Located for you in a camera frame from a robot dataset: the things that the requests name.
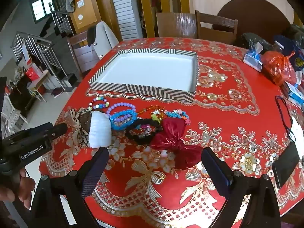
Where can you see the blue white box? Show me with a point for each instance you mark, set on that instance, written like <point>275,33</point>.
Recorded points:
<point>296,97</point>

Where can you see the white fluffy scrunchie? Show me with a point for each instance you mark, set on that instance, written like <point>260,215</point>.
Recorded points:
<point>99,128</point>

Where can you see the metal stair railing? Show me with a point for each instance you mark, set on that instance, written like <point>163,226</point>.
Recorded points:
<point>45,43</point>

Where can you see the dark brown round board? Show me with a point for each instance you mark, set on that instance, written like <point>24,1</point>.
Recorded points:
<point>256,11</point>

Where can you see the small white table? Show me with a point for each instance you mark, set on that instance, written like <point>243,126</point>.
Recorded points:
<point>38,83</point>

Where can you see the red bag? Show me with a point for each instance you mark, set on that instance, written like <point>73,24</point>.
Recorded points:
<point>32,74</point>

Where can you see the dark blue bag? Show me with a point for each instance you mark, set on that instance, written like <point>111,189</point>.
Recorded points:
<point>285,42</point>

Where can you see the black cloth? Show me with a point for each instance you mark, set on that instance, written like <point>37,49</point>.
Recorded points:
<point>91,35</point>

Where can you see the grey hanging cloth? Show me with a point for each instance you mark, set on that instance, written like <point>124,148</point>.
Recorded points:
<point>70,1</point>

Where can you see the black white striped tray box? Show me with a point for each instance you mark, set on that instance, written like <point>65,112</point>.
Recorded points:
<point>147,71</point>

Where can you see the person's left hand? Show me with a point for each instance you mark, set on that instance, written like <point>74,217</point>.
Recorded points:
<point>26,187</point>

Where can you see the leopard print bow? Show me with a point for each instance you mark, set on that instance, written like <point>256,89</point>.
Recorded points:
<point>82,139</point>

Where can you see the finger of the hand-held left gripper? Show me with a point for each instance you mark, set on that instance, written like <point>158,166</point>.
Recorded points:
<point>58,129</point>

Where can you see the red floral tablecloth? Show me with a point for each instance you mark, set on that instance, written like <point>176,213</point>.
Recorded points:
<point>213,128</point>

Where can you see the black scrunchie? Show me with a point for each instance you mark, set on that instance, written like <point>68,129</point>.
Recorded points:
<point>133,126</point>

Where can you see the brown leather chair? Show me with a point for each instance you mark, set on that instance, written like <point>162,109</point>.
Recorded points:
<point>175,25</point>

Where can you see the white louvered panel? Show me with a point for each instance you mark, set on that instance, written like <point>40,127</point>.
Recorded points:
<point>125,9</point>

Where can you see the window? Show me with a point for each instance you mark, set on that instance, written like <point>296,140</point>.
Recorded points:
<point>41,8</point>

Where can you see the white light switch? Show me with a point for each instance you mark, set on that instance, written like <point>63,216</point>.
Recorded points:
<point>80,3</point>

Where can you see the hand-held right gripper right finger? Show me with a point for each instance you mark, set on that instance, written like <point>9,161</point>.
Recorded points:
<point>215,171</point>

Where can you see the orange plastic bag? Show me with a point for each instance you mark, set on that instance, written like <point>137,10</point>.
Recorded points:
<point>277,66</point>

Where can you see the blue tissue pack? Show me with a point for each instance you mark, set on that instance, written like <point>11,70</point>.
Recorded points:
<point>251,60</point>

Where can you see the brown scrunchie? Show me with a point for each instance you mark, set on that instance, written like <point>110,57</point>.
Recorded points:
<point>85,123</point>

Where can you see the wooden slat chair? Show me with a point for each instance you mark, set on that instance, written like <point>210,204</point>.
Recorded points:
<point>216,33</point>

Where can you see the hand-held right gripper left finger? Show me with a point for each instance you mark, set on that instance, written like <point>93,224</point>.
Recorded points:
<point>92,173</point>

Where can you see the black plastic bag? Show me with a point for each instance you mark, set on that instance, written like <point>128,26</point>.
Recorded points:
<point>254,40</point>

